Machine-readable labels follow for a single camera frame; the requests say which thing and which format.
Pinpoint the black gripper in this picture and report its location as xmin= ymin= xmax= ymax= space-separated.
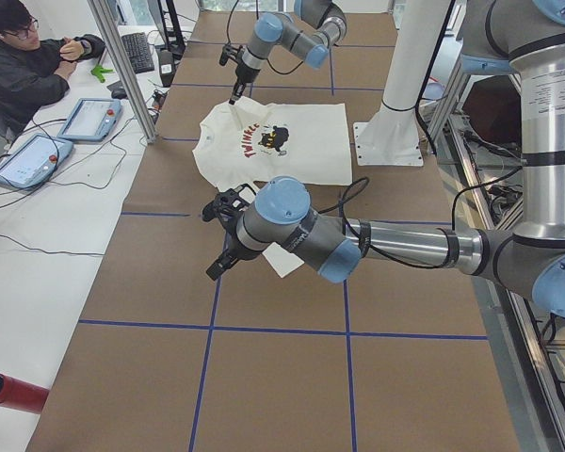
xmin=229 ymin=78 xmax=247 ymax=105
xmin=206 ymin=234 xmax=262 ymax=281

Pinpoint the cream long-sleeve cat shirt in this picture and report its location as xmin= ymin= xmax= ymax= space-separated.
xmin=193 ymin=98 xmax=361 ymax=283

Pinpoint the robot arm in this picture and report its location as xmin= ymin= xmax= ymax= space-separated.
xmin=202 ymin=1 xmax=565 ymax=317
xmin=219 ymin=1 xmax=347 ymax=105

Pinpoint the black keyboard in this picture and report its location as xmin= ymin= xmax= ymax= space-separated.
xmin=121 ymin=32 xmax=154 ymax=73

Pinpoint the black computer mouse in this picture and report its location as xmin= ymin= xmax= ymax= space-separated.
xmin=111 ymin=88 xmax=127 ymax=100

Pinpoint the green plastic tool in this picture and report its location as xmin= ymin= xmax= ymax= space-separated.
xmin=90 ymin=64 xmax=115 ymax=83

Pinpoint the far blue teach pendant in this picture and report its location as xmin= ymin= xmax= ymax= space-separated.
xmin=57 ymin=98 xmax=122 ymax=142

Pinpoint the blue teach pendant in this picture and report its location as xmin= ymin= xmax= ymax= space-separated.
xmin=57 ymin=98 xmax=122 ymax=142
xmin=0 ymin=134 xmax=73 ymax=189

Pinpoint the near blue teach pendant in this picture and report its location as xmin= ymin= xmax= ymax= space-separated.
xmin=0 ymin=134 xmax=73 ymax=189

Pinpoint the person in black sweater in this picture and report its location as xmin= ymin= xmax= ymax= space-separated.
xmin=0 ymin=1 xmax=105 ymax=134

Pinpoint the red cylinder tube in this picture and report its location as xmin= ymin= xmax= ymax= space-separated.
xmin=0 ymin=373 xmax=49 ymax=414

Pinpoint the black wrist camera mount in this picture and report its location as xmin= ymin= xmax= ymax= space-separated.
xmin=201 ymin=184 xmax=257 ymax=230
xmin=219 ymin=42 xmax=243 ymax=66

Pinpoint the aluminium frame post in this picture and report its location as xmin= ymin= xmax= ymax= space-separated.
xmin=88 ymin=0 xmax=157 ymax=144

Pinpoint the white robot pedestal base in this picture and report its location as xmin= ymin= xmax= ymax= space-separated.
xmin=354 ymin=0 xmax=454 ymax=167

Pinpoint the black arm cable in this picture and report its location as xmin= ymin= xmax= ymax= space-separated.
xmin=319 ymin=176 xmax=524 ymax=270

